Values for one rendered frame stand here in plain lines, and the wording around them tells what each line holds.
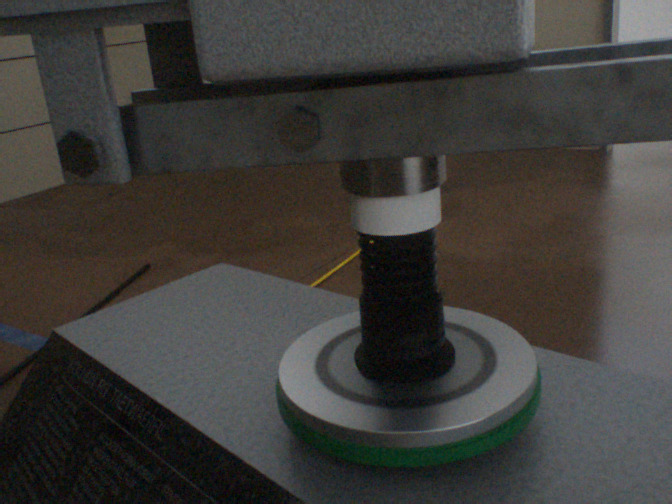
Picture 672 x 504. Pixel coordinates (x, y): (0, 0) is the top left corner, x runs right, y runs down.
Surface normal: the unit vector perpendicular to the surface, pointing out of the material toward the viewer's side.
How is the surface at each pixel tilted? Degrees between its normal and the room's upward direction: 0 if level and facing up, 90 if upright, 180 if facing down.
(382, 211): 90
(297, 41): 90
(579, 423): 0
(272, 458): 0
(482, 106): 90
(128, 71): 90
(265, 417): 0
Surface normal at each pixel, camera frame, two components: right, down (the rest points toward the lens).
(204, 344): -0.09, -0.94
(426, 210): 0.61, 0.22
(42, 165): 0.82, 0.12
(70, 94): -0.23, 0.36
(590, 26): -0.56, 0.33
